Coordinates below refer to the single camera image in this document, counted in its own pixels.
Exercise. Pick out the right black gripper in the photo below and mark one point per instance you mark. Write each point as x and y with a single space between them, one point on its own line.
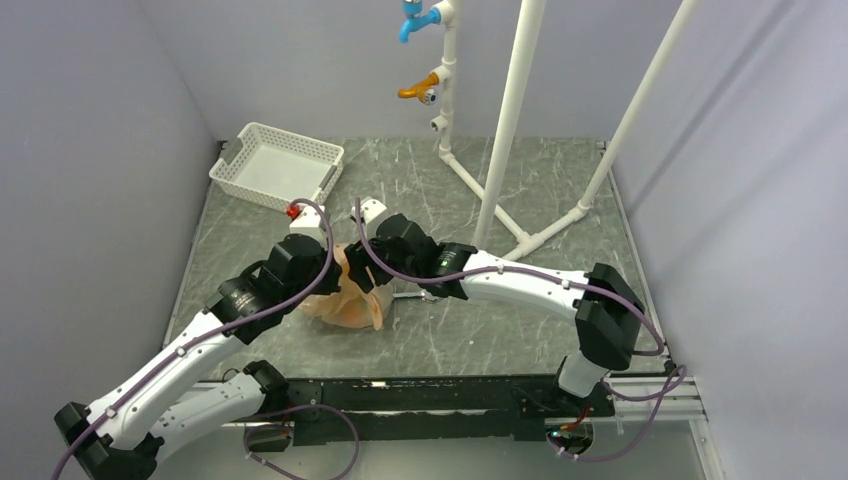
359 259

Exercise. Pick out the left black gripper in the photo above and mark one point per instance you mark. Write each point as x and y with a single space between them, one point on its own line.
331 284

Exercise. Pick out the translucent orange plastic bag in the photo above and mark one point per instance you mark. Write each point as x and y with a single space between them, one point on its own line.
351 307

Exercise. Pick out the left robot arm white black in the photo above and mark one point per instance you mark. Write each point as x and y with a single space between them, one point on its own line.
129 431

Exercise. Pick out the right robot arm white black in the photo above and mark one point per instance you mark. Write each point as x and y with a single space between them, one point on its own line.
599 304

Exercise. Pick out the silver wrench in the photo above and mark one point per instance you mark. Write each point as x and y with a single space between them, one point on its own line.
417 295

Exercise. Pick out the white plastic basket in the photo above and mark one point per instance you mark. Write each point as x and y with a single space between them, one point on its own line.
271 167

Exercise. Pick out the orange faucet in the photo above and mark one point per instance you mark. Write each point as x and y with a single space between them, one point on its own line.
424 91

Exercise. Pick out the blue faucet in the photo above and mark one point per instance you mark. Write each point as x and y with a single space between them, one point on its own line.
416 18

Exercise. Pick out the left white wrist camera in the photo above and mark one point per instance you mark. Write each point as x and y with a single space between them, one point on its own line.
306 220

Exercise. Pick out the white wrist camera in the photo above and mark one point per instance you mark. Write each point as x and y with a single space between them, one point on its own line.
306 220
372 213

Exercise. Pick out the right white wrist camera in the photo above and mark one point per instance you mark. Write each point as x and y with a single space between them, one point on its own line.
372 213

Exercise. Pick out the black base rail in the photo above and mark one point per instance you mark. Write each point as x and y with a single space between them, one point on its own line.
520 407

